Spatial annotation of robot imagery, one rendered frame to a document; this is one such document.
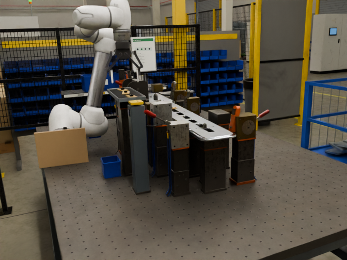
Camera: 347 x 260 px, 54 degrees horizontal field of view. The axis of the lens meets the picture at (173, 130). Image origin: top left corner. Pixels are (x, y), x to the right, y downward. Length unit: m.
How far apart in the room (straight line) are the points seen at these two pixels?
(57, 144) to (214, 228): 1.16
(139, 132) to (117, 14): 0.60
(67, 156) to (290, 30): 4.06
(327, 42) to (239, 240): 11.97
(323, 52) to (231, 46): 8.06
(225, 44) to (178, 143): 3.65
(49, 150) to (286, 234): 1.43
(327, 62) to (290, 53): 7.74
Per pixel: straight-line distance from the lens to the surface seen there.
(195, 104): 2.29
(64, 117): 2.29
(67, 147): 2.19
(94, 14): 1.74
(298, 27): 5.55
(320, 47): 13.00
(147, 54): 3.16
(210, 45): 4.99
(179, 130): 1.56
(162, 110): 1.78
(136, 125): 1.60
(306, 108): 3.85
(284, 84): 5.47
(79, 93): 2.86
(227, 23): 7.14
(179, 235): 1.38
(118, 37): 1.81
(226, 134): 1.60
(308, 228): 1.49
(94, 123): 2.35
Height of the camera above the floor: 1.45
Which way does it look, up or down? 15 degrees down
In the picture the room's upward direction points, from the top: 2 degrees counter-clockwise
